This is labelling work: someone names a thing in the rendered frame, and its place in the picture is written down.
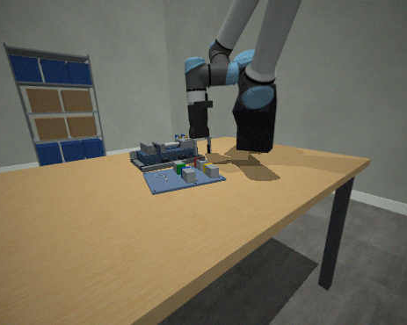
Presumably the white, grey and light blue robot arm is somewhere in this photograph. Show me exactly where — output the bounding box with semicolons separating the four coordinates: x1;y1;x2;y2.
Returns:
185;0;302;109

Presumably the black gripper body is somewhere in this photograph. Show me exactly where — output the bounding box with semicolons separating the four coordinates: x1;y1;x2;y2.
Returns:
186;90;213;139

